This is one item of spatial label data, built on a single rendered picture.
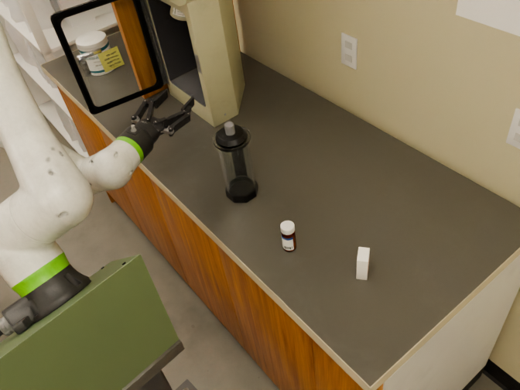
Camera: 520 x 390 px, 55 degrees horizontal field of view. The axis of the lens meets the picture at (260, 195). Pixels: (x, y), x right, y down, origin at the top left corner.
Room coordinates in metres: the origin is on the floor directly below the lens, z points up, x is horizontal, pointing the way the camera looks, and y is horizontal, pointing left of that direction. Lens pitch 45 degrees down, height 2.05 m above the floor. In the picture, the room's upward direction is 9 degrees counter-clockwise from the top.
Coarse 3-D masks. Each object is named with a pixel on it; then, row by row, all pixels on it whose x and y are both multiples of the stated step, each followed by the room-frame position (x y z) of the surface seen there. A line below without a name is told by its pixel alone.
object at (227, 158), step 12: (216, 132) 1.17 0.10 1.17; (216, 144) 1.12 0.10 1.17; (240, 144) 1.10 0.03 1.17; (228, 156) 1.10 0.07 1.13; (240, 156) 1.10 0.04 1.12; (228, 168) 1.11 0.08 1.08; (240, 168) 1.10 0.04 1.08; (252, 168) 1.13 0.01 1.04; (228, 180) 1.11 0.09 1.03; (240, 180) 1.10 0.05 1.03; (252, 180) 1.12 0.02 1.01; (228, 192) 1.12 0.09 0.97; (240, 192) 1.10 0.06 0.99
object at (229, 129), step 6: (228, 126) 1.13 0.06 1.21; (234, 126) 1.17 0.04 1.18; (240, 126) 1.17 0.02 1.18; (222, 132) 1.15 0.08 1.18; (228, 132) 1.13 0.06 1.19; (234, 132) 1.14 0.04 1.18; (240, 132) 1.14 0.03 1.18; (246, 132) 1.15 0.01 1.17; (216, 138) 1.14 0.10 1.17; (222, 138) 1.13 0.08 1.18; (228, 138) 1.12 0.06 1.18; (234, 138) 1.12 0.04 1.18; (240, 138) 1.12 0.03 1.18; (222, 144) 1.11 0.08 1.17; (228, 144) 1.10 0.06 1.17; (234, 144) 1.10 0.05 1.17
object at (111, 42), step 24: (120, 0) 1.73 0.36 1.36; (72, 24) 1.66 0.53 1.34; (96, 24) 1.69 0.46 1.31; (120, 24) 1.72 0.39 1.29; (72, 48) 1.65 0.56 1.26; (96, 48) 1.68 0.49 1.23; (120, 48) 1.71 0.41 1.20; (144, 48) 1.74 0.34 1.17; (96, 72) 1.66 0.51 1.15; (120, 72) 1.70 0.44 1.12; (144, 72) 1.73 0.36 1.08; (96, 96) 1.65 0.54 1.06; (120, 96) 1.69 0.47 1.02
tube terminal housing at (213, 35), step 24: (192, 0) 1.52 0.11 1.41; (216, 0) 1.56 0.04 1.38; (192, 24) 1.51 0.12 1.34; (216, 24) 1.55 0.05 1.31; (216, 48) 1.54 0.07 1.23; (216, 72) 1.53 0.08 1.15; (240, 72) 1.71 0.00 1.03; (216, 96) 1.52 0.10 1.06; (240, 96) 1.64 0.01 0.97; (216, 120) 1.51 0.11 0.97
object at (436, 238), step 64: (64, 64) 2.17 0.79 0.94; (256, 64) 1.90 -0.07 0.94; (192, 128) 1.52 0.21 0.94; (256, 128) 1.46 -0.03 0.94; (320, 128) 1.40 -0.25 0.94; (192, 192) 1.18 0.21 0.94; (320, 192) 1.09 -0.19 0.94; (384, 192) 1.05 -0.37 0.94; (448, 192) 1.01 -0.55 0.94; (256, 256) 0.88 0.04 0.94; (320, 256) 0.85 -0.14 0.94; (384, 256) 0.81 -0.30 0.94; (448, 256) 0.78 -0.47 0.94; (512, 256) 0.75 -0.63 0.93; (320, 320) 0.65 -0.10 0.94; (384, 320) 0.62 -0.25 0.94; (448, 320) 0.61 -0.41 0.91
